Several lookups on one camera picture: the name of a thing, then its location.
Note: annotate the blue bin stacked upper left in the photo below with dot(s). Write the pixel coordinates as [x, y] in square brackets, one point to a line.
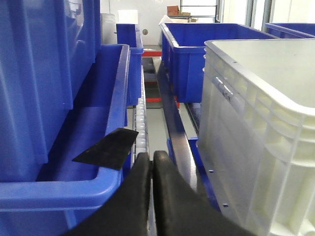
[46, 50]

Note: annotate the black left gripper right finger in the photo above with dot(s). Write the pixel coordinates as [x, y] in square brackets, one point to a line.
[179, 210]

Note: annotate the white plastic Totelife tote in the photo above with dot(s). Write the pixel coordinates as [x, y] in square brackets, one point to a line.
[257, 133]

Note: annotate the blue bin beside left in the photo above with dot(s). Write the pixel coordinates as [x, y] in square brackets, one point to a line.
[65, 191]

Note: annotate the blue bin behind tote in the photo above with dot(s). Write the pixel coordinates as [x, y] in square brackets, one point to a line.
[183, 51]

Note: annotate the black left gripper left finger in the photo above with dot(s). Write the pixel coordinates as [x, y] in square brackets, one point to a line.
[126, 212]

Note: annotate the right shelf steel frame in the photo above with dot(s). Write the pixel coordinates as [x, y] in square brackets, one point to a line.
[173, 125]

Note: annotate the left white roller track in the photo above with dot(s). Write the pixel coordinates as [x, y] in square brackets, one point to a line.
[139, 122]

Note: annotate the black flat flap piece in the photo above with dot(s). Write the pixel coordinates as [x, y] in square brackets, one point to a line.
[111, 151]

